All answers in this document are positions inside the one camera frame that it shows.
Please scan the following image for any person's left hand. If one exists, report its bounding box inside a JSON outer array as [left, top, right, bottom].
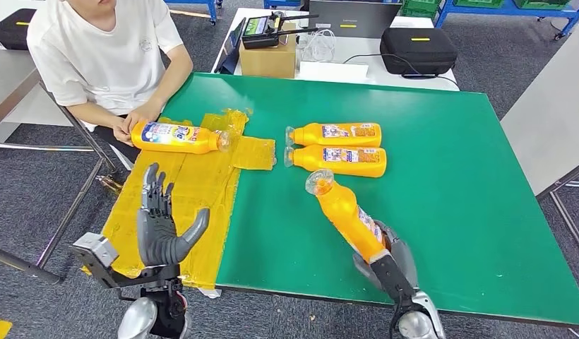
[[121, 103, 163, 136]]

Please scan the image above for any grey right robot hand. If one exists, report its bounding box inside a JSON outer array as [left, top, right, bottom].
[[352, 220, 419, 302]]

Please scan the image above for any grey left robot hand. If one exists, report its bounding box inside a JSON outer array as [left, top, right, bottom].
[[136, 162, 211, 268]]

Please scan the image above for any person's right hand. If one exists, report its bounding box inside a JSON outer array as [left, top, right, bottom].
[[112, 117, 133, 147]]

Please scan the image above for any orange detergent bottle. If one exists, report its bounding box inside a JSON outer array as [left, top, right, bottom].
[[130, 120, 233, 155], [304, 168, 388, 266], [285, 122, 383, 148], [283, 143, 388, 179]]

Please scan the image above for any yellow tape mat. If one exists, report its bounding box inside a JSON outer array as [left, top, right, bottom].
[[81, 108, 277, 291]]

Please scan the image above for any person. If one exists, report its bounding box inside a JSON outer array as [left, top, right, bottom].
[[26, 0, 196, 162]]

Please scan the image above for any dark tablet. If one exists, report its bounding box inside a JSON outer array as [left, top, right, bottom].
[[214, 18, 247, 76]]

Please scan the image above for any brown cardboard box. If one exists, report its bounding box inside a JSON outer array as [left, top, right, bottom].
[[239, 22, 297, 80]]

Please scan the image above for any black remote controller with antennas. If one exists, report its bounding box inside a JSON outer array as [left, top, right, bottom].
[[241, 13, 320, 50]]

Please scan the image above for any black carry case yellow label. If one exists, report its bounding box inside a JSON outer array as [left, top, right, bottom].
[[0, 8, 38, 52], [379, 27, 459, 78]]

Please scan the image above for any white flat box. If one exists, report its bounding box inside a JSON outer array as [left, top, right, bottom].
[[299, 61, 370, 85]]

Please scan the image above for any grey table top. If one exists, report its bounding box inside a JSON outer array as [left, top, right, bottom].
[[500, 23, 579, 198]]

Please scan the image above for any white table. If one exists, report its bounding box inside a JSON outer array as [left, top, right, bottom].
[[210, 6, 460, 92]]

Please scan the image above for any grey laptop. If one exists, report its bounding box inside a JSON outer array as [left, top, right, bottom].
[[308, 0, 404, 40]]

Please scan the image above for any green plastic crate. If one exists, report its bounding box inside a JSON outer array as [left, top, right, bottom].
[[400, 0, 441, 20], [453, 0, 506, 9], [513, 0, 571, 11]]

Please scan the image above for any blue metal rack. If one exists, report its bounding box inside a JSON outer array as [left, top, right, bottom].
[[433, 0, 579, 38]]

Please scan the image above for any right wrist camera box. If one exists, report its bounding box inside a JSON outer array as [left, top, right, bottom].
[[369, 251, 414, 307]]

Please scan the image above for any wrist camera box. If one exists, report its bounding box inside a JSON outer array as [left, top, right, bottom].
[[369, 251, 414, 307], [68, 232, 145, 290]]

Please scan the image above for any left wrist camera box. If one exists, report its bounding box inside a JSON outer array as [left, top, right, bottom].
[[68, 232, 145, 290]]

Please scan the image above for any steel frame table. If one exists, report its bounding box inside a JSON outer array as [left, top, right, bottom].
[[0, 49, 117, 286]]

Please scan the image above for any blue frame leg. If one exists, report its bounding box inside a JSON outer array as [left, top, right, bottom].
[[165, 0, 224, 24]]

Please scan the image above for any metal table frame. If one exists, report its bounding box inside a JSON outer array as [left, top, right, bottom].
[[535, 159, 579, 263]]

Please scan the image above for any thin black cable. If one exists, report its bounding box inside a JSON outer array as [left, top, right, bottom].
[[343, 52, 460, 90]]

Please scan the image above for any white cable bundle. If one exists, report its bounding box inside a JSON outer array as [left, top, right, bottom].
[[297, 28, 338, 63]]

